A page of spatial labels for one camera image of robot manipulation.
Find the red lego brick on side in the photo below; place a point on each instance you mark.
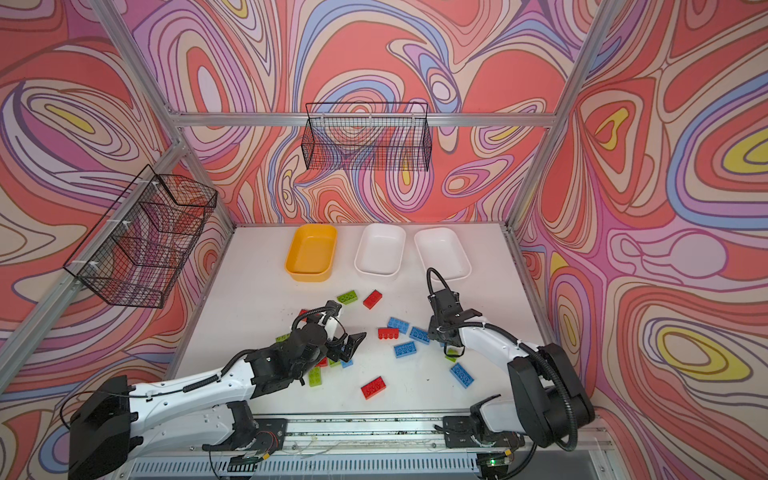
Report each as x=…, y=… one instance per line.
x=388, y=333

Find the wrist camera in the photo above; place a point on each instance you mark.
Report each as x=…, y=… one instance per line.
x=447, y=299
x=331, y=326

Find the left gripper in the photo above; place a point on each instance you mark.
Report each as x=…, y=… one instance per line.
x=352, y=344

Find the green lego brick bottom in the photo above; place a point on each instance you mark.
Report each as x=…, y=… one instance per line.
x=315, y=377

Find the left black wire basket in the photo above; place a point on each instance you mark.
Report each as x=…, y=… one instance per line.
x=148, y=234

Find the white plastic container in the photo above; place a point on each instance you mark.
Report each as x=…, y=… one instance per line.
x=441, y=249
x=380, y=251

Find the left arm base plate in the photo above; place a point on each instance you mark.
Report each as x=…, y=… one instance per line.
x=264, y=435

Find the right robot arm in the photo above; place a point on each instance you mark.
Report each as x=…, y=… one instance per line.
x=549, y=403

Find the back black wire basket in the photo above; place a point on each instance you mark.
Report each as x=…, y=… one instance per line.
x=367, y=136

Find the right white plastic container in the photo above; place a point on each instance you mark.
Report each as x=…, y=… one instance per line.
x=441, y=249

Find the yellow plastic container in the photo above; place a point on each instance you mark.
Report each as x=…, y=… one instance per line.
x=311, y=254

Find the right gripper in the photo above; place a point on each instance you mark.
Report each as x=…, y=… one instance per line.
x=433, y=330

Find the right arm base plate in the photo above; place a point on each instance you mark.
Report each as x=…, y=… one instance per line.
x=467, y=432

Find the red lego brick top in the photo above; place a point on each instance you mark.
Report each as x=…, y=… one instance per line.
x=372, y=299

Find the green lego brick top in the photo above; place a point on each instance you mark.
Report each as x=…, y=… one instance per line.
x=347, y=297

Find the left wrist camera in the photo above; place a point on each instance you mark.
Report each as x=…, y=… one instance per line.
x=331, y=326

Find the middle white plastic container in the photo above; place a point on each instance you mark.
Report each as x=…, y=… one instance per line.
x=380, y=251

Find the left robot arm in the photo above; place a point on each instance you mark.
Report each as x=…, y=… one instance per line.
x=118, y=418

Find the black wire basket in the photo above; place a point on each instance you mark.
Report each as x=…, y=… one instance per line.
x=367, y=136
x=148, y=234

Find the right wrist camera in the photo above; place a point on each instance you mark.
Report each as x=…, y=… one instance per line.
x=447, y=299

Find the red lego brick bottom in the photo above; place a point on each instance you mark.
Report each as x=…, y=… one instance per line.
x=372, y=388

